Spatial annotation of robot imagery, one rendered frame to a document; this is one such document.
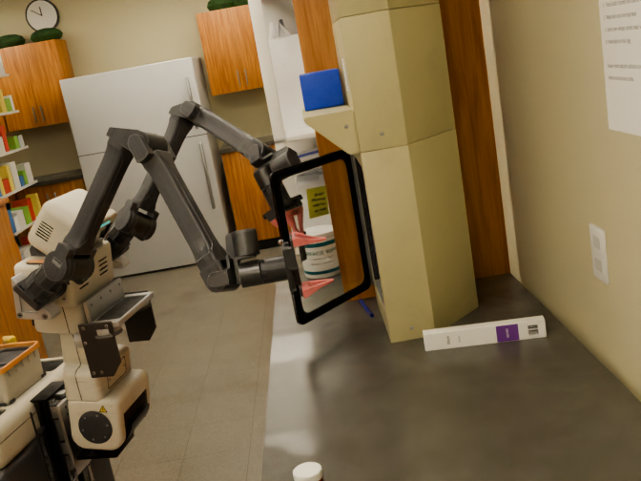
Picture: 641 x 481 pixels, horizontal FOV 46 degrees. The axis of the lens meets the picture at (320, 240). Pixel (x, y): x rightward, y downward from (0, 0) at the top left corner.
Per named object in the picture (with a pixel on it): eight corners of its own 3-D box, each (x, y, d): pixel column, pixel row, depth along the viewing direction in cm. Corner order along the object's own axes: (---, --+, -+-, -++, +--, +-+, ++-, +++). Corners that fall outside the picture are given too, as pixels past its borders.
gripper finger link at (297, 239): (325, 232, 164) (282, 240, 164) (331, 263, 166) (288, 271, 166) (323, 225, 170) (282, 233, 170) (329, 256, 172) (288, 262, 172)
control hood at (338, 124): (350, 138, 204) (343, 101, 201) (361, 153, 172) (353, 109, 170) (308, 145, 204) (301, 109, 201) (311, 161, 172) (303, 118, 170)
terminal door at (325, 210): (371, 287, 212) (348, 147, 203) (299, 327, 191) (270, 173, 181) (369, 286, 213) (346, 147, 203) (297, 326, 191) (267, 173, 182)
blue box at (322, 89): (341, 102, 199) (336, 68, 197) (344, 104, 189) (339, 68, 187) (304, 109, 199) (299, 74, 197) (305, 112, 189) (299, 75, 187)
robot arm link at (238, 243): (229, 287, 177) (208, 289, 169) (220, 239, 178) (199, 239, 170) (273, 278, 172) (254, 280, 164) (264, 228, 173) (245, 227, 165)
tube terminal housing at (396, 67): (463, 286, 215) (425, 8, 196) (492, 325, 183) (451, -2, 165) (377, 302, 215) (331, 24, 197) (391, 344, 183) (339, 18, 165)
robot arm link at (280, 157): (270, 160, 206) (248, 147, 200) (301, 139, 201) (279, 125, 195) (275, 196, 200) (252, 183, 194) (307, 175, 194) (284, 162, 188)
